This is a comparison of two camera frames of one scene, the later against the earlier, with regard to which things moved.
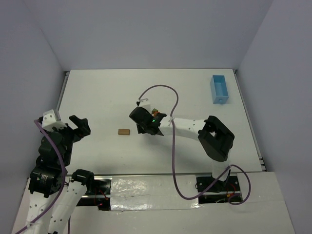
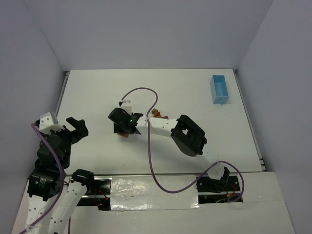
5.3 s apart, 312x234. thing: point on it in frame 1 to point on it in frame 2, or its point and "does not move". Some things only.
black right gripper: [142, 125] to [118, 125]
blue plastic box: [219, 89] does not move
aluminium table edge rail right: [251, 123] does not move
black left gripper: [73, 131] does not move
